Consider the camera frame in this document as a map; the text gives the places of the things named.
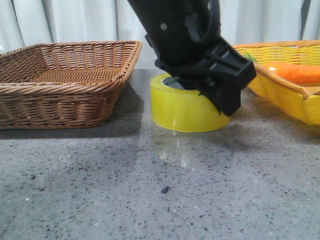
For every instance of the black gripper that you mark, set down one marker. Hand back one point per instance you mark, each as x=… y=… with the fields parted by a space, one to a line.
x=186 y=37

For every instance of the yellow tape roll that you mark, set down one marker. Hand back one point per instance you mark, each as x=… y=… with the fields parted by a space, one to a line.
x=181 y=110

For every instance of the yellow woven basket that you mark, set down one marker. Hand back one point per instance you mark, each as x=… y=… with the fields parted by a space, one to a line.
x=300 y=101

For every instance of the orange toy carrot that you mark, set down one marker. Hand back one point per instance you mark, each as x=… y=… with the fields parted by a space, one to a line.
x=299 y=74

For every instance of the brown wicker basket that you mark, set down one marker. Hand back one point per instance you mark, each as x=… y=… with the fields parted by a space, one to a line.
x=64 y=85

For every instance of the white curtain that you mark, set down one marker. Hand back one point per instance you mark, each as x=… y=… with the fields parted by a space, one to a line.
x=28 y=22

